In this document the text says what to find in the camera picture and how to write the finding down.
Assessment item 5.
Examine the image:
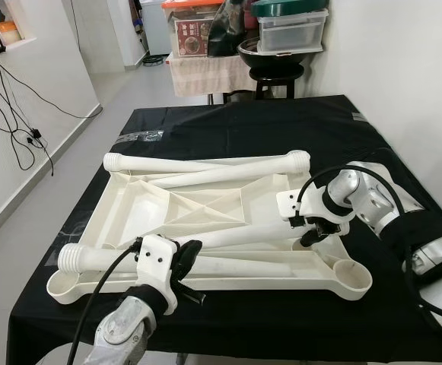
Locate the white plastic children table top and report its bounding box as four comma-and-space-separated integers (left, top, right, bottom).
47, 152, 374, 305

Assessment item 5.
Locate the black tablecloth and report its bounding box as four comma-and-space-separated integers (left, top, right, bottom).
8, 95, 442, 365

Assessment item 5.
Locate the beige cloth covered stand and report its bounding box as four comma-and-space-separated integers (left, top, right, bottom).
167, 52, 256, 97

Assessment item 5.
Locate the clear storage box green lid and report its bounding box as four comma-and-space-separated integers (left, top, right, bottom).
251, 0, 329, 54

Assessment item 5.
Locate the black plastic bag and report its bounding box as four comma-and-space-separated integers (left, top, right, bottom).
208, 0, 263, 58

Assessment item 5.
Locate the orange container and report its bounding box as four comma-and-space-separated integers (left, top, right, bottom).
0, 21, 20, 43

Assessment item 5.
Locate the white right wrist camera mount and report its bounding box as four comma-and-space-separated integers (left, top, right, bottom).
276, 189, 316, 226

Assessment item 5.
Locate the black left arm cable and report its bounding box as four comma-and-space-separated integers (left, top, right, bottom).
67, 237, 144, 365

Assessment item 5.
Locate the long black wall cable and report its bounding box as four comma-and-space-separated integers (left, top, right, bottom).
0, 57, 104, 119

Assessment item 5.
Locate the looped black wall cable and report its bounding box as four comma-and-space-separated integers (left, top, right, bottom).
0, 65, 54, 177

